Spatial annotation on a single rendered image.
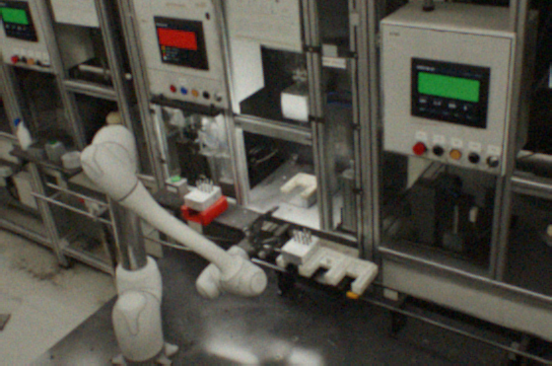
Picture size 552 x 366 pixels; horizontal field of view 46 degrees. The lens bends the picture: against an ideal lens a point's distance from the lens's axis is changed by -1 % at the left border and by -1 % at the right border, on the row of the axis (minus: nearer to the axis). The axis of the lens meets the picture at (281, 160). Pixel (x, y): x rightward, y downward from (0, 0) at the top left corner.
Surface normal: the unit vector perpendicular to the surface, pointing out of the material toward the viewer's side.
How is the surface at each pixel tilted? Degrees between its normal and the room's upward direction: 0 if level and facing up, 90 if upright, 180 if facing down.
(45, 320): 0
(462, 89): 90
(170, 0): 90
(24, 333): 0
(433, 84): 90
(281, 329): 0
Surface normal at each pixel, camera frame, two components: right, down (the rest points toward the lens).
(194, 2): -0.55, 0.44
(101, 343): -0.09, -0.87
